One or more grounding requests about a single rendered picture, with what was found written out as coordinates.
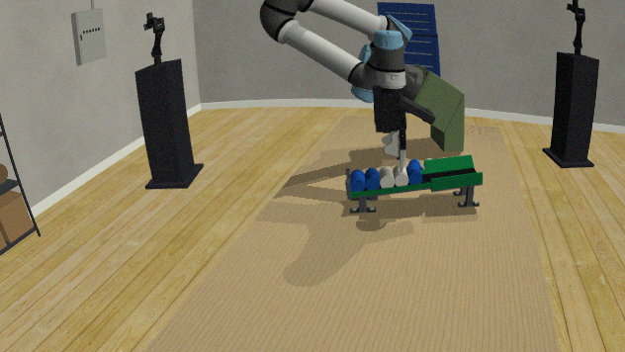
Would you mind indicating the blue plastic bar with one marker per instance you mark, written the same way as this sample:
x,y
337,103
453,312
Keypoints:
x,y
415,161
372,179
414,174
357,181

